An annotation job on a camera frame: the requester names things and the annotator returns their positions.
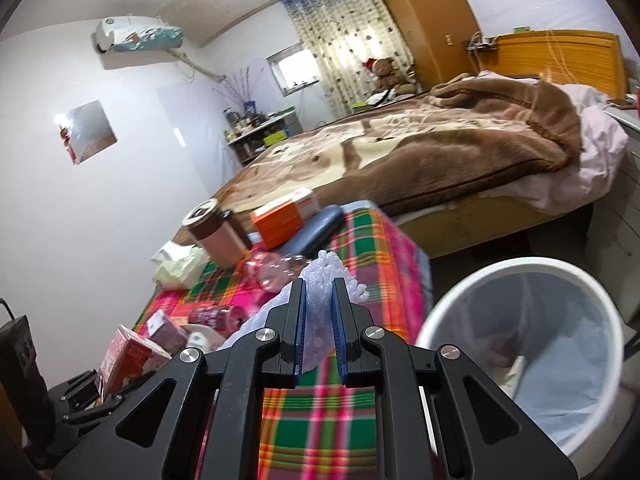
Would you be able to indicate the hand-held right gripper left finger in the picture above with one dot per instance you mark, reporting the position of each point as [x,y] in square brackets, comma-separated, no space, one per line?
[300,332]

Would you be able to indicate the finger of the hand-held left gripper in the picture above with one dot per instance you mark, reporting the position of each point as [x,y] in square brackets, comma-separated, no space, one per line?
[77,385]
[90,412]

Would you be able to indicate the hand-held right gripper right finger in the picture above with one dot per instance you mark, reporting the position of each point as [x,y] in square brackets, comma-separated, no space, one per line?
[339,332]

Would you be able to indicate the white plastic bag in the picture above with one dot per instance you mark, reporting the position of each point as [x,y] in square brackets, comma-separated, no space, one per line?
[320,285]

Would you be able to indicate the white round trash bin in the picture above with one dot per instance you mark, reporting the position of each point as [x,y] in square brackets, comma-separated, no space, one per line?
[550,269]

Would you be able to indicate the red drink carton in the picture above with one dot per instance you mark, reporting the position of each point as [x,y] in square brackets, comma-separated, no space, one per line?
[130,360]

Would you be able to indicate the crushed clear plastic bottle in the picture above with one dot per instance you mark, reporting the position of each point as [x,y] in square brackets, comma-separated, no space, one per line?
[270,272]

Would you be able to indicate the red drink can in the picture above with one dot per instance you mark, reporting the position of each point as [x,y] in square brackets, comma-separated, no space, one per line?
[215,316]

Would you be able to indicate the plaid tablecloth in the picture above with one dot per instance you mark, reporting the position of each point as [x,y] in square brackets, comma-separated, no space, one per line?
[320,425]

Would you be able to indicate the small pink box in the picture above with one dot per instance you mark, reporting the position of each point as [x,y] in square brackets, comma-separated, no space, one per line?
[162,332]

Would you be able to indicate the white tape roll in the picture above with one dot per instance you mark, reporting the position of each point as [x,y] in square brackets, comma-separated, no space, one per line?
[200,339]

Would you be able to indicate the dark blue glasses case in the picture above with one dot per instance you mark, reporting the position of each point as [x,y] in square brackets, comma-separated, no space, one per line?
[320,227]

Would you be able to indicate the orange and white box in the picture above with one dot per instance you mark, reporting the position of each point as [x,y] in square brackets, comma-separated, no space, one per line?
[275,225]

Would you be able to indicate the brown and white lidded mug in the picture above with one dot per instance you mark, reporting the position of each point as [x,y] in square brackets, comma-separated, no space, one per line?
[215,240]

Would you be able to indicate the pale green tissue pack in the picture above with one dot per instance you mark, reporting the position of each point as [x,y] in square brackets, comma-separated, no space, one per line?
[180,270]

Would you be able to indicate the brown plush blanket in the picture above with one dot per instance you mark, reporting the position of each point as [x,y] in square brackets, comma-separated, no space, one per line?
[400,160]

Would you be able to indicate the cluttered white shelf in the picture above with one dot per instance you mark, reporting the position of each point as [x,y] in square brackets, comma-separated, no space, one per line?
[260,135]

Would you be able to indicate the translucent bin liner bag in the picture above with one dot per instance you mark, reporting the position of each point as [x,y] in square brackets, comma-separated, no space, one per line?
[575,360]

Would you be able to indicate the dried branches in vase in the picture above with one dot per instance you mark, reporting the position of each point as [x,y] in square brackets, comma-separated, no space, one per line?
[242,87]

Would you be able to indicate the brown teddy bear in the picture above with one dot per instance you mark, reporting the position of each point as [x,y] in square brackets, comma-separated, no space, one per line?
[387,75]

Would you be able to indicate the small window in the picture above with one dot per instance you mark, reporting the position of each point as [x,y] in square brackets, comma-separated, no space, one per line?
[295,67]

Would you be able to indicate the air conditioner pipe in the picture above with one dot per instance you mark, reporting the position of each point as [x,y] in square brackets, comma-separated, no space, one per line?
[200,67]

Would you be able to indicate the white bedside drawer cabinet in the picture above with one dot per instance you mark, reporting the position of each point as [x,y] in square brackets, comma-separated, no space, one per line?
[617,240]

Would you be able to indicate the patterned curtain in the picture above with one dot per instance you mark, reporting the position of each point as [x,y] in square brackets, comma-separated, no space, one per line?
[345,30]

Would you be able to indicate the pale pink bed sheet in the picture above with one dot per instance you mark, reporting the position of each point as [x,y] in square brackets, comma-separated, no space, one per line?
[595,160]

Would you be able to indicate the wooden wardrobe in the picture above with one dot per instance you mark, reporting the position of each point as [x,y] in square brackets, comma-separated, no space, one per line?
[430,25]

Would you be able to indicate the wooden headboard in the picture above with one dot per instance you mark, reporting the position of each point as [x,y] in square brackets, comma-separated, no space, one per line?
[565,60]

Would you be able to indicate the red container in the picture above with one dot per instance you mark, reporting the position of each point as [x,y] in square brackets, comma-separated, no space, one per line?
[637,96]

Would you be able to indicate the wooden bed frame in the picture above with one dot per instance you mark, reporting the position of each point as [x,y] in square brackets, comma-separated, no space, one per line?
[475,225]

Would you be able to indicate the silver wall poster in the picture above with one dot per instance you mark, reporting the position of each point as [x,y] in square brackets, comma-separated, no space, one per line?
[90,130]

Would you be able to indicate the wall air conditioner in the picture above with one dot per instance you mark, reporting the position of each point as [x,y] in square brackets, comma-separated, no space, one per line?
[135,35]

